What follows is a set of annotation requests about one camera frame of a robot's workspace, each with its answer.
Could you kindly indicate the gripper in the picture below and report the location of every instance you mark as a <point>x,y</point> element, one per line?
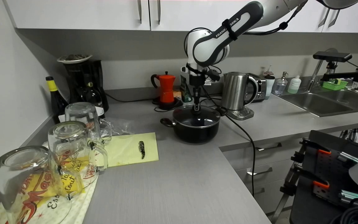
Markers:
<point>196,80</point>

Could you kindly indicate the glass pot lid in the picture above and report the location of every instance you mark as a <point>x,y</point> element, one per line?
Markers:
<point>185,116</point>

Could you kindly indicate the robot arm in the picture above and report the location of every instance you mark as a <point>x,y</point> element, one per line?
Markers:
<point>210,46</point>

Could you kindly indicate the red moka pot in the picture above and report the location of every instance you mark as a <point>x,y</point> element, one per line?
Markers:
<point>166,87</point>

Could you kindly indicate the black pot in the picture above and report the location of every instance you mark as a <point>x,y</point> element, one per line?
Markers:
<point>194,134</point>

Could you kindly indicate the dark green box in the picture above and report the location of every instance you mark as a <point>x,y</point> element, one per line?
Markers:
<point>185,90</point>

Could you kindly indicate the black round hot plate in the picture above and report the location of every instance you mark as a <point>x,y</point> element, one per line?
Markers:
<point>179,102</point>

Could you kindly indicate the steel electric kettle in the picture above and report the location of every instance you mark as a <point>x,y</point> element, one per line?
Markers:
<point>235,90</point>

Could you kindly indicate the kettle base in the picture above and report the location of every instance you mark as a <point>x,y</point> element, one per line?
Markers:
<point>242,114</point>

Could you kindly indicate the silver toaster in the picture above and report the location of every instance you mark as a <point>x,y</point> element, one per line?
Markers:
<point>260,88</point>

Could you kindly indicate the white canister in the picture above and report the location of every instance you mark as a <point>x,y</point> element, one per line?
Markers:
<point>269,87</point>

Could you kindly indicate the clear soap dispenser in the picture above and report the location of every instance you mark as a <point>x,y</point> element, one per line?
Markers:
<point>280,87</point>

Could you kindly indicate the grey drawer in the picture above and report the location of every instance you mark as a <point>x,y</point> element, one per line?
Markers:
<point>272,199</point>
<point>275,180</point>
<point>241,155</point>

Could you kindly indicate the clear plastic wrap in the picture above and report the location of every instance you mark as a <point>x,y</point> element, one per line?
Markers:
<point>121,126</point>

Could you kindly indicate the black corkscrew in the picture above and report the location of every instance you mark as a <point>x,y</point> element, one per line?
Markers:
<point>141,149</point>

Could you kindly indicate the white bottle with green liquid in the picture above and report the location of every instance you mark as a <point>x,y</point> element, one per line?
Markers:
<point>294,85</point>

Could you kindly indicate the yellow cloth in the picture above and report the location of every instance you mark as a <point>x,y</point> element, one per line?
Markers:
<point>126,149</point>

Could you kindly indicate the glass mug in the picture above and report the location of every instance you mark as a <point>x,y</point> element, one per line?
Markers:
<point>82,113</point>
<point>70,146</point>
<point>26,186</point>

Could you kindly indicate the steel tap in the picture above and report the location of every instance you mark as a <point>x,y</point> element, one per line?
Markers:
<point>315,71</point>

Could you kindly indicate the black coffee maker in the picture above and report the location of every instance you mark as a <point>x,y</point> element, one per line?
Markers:
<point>76,77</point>

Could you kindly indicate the steel sink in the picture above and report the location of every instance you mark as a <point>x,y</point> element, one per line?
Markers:
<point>318,104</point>

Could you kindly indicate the white plate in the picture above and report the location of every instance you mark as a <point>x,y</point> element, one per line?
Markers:
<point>73,58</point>

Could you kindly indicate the black orange clamp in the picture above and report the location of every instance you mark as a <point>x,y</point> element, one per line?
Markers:
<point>314,147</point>
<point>312,179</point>

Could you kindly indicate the green basket with sponge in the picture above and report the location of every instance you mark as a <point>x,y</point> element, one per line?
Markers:
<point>334,85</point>

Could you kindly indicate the wine bottle with yellow foil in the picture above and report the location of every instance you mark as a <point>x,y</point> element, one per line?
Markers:
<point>56,102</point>

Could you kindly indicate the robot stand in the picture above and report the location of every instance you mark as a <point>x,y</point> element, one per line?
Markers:
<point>306,205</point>

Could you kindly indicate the printed dish towel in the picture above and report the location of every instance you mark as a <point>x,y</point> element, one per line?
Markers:
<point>82,205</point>

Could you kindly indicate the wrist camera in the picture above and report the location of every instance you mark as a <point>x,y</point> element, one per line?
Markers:
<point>213,75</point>

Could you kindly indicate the wall cabinet door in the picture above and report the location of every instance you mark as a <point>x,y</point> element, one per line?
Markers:
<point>185,15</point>
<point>73,14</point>

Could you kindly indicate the white wall cabinet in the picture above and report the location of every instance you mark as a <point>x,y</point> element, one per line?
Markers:
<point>89,15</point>

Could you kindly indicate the camera on mount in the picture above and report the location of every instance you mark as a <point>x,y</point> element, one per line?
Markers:
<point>332,56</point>

